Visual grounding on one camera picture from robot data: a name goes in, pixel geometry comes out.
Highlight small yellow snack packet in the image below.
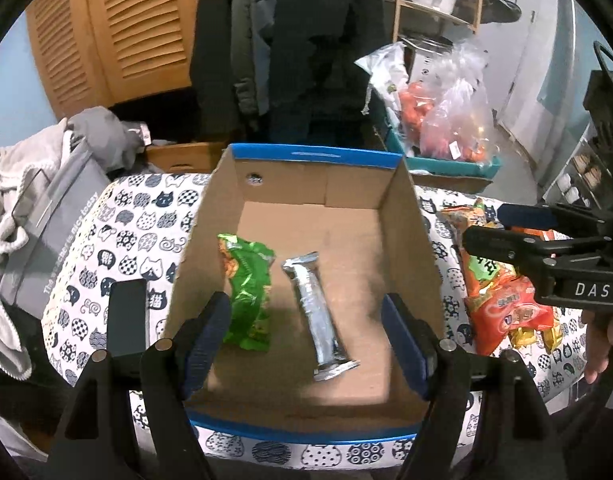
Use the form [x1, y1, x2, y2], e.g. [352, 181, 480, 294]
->
[510, 322, 565, 354]

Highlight teal rimmed cardboard box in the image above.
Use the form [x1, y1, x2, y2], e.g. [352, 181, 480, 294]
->
[370, 104, 503, 194]

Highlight dark grey garment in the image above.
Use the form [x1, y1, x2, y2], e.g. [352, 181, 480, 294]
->
[65, 107, 153, 177]

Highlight orange red snack packet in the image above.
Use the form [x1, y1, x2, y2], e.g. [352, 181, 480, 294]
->
[463, 277, 555, 357]

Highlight white plastic bag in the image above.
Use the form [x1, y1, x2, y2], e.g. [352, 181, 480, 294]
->
[353, 42, 411, 112]

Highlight blue rimmed cardboard box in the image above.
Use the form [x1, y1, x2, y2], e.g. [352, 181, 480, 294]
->
[164, 142, 450, 444]

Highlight green and orange snack packet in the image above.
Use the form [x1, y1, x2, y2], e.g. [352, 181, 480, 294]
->
[458, 247, 518, 302]

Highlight wooden louvred door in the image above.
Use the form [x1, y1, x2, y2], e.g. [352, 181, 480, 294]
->
[24, 0, 208, 119]

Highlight cat print cloth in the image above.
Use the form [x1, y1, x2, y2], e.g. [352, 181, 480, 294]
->
[40, 172, 595, 471]

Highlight grey hanging jacket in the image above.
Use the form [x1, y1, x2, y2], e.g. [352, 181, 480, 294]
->
[228, 0, 288, 122]

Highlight silver snack bar packet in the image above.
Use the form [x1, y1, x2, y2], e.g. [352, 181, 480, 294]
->
[282, 252, 361, 382]

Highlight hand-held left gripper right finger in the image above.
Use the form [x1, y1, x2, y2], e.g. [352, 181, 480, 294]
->
[381, 293, 570, 480]

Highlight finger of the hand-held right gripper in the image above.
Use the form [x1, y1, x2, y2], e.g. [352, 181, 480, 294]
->
[497, 202, 609, 234]
[461, 225, 609, 283]

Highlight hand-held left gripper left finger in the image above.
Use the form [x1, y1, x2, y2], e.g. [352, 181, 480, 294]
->
[41, 291, 232, 480]

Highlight black hanging coat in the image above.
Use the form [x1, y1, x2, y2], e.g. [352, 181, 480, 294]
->
[189, 0, 385, 147]

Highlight small brown cardboard box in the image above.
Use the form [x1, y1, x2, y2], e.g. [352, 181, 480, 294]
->
[145, 142, 230, 174]

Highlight person's right hand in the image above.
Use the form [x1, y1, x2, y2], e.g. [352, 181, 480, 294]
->
[581, 310, 613, 384]

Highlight light grey hoodie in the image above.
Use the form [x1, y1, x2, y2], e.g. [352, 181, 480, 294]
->
[0, 119, 83, 382]

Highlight grey bag with white lettering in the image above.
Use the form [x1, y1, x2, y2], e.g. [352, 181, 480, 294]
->
[0, 147, 113, 319]

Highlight clear bag of tomatoes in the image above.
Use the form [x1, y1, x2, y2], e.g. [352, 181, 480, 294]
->
[395, 79, 438, 142]

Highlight white shelf unit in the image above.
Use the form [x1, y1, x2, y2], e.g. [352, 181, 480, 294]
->
[540, 124, 603, 211]

